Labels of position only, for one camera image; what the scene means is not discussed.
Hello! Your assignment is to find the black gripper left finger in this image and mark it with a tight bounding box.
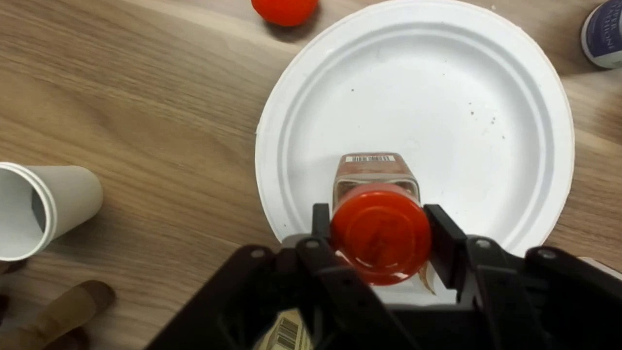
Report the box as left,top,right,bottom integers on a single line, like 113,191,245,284
146,202,416,350

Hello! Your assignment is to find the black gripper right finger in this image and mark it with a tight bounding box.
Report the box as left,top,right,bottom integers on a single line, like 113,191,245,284
424,202,622,350

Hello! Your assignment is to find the orange-capped brown spice jar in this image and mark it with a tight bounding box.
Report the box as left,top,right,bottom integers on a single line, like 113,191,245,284
329,152,436,288

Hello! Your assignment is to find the white blue-label pill bottle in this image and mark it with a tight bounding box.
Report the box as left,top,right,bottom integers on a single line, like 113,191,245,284
580,0,622,72

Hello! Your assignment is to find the white paper plate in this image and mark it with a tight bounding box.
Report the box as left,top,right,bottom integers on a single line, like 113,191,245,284
253,0,578,307

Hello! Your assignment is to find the red ball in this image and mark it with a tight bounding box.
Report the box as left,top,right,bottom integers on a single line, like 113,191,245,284
251,0,321,29

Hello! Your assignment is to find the white paper cup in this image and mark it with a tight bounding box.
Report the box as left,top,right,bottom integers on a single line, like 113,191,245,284
0,162,105,265

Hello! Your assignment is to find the brown plush bunny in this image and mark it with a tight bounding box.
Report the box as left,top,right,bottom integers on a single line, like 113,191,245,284
0,278,119,350

